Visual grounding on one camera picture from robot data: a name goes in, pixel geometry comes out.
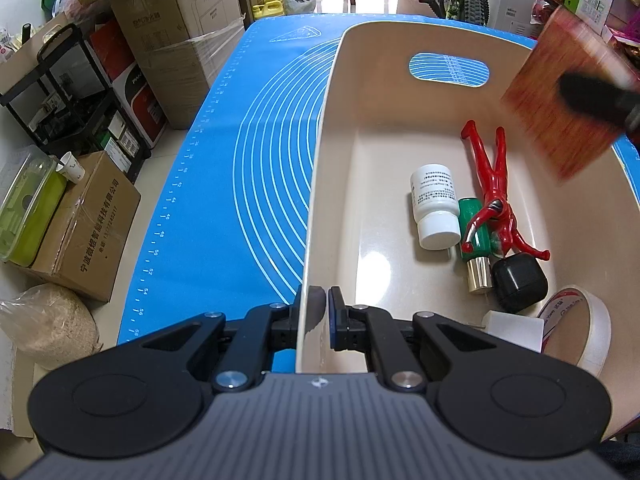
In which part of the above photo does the green gold small bottle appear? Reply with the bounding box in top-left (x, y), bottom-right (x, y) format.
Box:
top-left (459, 197), bottom-right (492, 294)

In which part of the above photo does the white power adapter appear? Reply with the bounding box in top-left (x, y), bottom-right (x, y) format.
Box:
top-left (482, 311), bottom-right (544, 353)

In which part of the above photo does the black rounded case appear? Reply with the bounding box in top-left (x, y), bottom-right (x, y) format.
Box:
top-left (491, 252), bottom-right (549, 314)

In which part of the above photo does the red action figure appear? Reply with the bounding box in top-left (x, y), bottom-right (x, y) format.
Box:
top-left (461, 120), bottom-right (551, 261)

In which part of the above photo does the white pill bottle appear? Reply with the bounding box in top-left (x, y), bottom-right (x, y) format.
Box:
top-left (410, 164), bottom-right (461, 252)

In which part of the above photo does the white tape roll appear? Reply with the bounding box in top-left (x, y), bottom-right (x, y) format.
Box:
top-left (538, 286), bottom-right (612, 377)

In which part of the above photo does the beige plastic storage bin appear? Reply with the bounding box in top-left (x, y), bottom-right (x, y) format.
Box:
top-left (304, 21), bottom-right (639, 434)

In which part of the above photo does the blue silicone baking mat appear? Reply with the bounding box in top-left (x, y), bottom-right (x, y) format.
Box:
top-left (117, 12), bottom-right (640, 374)

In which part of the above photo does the floor cardboard box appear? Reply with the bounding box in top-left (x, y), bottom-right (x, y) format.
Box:
top-left (25, 152), bottom-right (140, 302)

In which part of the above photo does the bag of grain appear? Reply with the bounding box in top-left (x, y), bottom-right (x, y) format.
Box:
top-left (1, 283), bottom-right (102, 370)

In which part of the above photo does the paper cup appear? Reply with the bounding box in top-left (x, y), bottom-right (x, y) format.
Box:
top-left (55, 152), bottom-right (86, 184)

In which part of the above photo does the green lidded container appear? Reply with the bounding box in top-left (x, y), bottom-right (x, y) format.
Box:
top-left (1, 145), bottom-right (67, 266)

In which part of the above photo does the black metal rack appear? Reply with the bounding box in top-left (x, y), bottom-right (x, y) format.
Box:
top-left (1, 20), bottom-right (151, 182)

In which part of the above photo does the yellow oil jug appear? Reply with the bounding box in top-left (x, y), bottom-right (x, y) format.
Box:
top-left (252, 0), bottom-right (285, 20)

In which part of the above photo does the large lower cardboard box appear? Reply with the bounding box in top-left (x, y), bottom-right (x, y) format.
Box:
top-left (108, 0), bottom-right (244, 130)

